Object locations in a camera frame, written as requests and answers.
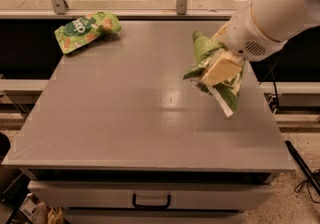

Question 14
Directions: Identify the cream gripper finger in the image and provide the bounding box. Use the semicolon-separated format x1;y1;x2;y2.
200;49;243;86

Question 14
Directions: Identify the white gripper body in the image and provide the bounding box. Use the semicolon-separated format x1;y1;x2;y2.
214;5;285;62

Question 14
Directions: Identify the green jalapeno chip bag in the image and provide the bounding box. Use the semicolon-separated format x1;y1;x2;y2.
183;31;246;117

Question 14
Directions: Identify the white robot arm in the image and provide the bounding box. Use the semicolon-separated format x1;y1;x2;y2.
201;0;320;86

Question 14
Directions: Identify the green rice chip bag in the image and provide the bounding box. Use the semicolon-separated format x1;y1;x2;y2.
54;12;121;54

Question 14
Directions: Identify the black bar on floor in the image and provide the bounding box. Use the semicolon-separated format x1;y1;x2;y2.
286;141;320;195

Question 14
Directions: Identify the clutter under table left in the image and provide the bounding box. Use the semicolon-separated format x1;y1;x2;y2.
19;193;65;224

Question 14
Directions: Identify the black cable on floor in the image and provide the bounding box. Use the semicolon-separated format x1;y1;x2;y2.
293;169;320;204

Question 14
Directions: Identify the grey drawer with black handle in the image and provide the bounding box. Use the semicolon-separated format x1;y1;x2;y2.
28;181;273;211

